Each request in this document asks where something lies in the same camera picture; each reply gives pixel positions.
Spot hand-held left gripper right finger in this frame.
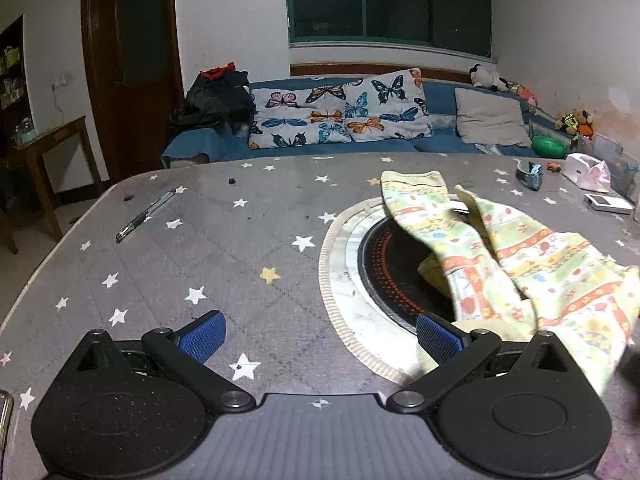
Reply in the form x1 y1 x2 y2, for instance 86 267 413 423
387 312 575 413

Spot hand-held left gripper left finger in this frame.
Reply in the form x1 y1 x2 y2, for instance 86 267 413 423
69 310 256 413

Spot yellow printed baby pants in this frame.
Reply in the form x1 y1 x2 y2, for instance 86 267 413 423
380 170 640 396

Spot pile of dark clothes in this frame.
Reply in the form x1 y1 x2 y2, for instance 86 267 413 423
170 67 257 136

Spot round black table cooktop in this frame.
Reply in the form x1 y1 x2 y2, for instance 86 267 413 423
345 209 481 337

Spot grey star-print tablecloth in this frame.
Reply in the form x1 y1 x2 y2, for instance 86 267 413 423
0 152 640 480

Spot black and silver pen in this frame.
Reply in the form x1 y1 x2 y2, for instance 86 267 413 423
116 188 177 243

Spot small blue tape dispenser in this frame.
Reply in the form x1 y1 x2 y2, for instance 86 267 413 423
515 160 545 191

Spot blue sofa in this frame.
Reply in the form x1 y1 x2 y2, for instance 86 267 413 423
161 76 576 170

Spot flat white device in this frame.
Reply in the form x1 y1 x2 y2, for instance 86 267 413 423
584 192 634 215

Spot white tissue box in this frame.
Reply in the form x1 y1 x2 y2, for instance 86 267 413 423
562 152 612 194

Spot green round toy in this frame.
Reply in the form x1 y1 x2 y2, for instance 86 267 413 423
531 134 569 157

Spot plain grey pillow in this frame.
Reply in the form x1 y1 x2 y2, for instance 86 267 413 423
454 87 532 149

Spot butterfly print pillow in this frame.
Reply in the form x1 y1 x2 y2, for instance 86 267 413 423
342 67 435 142
248 85 351 150

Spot wooden side table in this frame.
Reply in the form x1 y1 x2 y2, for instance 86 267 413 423
0 115 104 256

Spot yellow and brown plush toys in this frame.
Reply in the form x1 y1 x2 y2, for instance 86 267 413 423
554 108 596 140

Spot clear plastic box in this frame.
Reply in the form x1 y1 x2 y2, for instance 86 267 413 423
580 135 640 197

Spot orange and white plush toy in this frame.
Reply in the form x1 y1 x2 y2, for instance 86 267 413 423
507 80 539 111

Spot red garment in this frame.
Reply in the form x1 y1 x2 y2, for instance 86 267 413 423
201 62 236 81

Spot black and white plush toy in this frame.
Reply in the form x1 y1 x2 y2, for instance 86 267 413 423
469 64 511 92

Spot dark wooden door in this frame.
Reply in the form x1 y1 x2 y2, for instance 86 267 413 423
81 0 185 186

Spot green-framed window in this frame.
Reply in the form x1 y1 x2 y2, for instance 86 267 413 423
285 0 494 58

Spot wall shelf with packets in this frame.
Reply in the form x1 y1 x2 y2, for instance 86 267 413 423
0 15 31 136

